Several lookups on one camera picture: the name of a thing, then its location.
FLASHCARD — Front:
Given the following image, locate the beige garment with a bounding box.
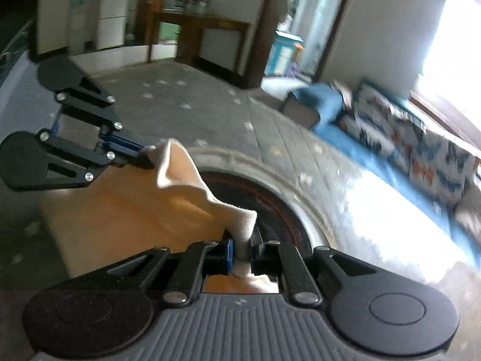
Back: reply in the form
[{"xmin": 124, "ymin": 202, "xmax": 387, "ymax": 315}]
[{"xmin": 39, "ymin": 138, "xmax": 279, "ymax": 295}]

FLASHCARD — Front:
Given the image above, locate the blue white small cabinet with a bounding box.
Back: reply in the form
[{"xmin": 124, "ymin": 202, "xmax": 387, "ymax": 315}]
[{"xmin": 265, "ymin": 30, "xmax": 303, "ymax": 76}]

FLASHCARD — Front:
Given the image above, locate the round black induction cooktop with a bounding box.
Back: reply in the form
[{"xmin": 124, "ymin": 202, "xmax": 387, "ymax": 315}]
[{"xmin": 199, "ymin": 171, "xmax": 337, "ymax": 256}]

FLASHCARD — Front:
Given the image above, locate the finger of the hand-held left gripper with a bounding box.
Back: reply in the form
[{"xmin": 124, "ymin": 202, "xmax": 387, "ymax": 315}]
[
  {"xmin": 56, "ymin": 77, "xmax": 148, "ymax": 152},
  {"xmin": 38, "ymin": 131, "xmax": 155, "ymax": 190}
]

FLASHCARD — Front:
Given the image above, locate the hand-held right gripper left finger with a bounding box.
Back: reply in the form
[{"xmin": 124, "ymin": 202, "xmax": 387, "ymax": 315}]
[{"xmin": 108, "ymin": 239, "xmax": 237, "ymax": 308}]

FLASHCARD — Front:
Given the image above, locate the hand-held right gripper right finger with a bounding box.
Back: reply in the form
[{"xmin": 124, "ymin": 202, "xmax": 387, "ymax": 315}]
[{"xmin": 250, "ymin": 229, "xmax": 376, "ymax": 307}]

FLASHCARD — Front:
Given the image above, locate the blue quilted armrest cover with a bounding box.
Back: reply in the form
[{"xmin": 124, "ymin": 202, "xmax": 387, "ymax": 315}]
[{"xmin": 283, "ymin": 81, "xmax": 348, "ymax": 128}]

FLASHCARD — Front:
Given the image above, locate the white refrigerator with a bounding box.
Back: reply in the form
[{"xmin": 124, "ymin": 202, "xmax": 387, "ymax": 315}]
[{"xmin": 96, "ymin": 0, "xmax": 134, "ymax": 50}]

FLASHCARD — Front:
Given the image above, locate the dark wooden console table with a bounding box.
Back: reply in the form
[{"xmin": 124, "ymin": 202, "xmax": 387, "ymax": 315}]
[{"xmin": 148, "ymin": 11, "xmax": 252, "ymax": 78}]

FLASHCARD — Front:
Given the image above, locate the green framed window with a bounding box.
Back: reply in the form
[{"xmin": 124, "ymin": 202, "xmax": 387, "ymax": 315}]
[{"xmin": 409, "ymin": 0, "xmax": 481, "ymax": 159}]

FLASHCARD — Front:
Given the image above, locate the beige knitted throw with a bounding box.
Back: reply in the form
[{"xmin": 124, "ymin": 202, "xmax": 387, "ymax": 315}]
[{"xmin": 332, "ymin": 79, "xmax": 356, "ymax": 110}]

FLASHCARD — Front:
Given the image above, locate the dark wooden door frame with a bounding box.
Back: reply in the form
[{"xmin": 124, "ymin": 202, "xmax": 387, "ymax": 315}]
[{"xmin": 246, "ymin": 0, "xmax": 357, "ymax": 89}]

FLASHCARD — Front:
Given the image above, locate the beige cushion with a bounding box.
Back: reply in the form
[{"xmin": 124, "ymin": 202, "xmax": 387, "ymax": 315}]
[{"xmin": 453, "ymin": 184, "xmax": 481, "ymax": 241}]

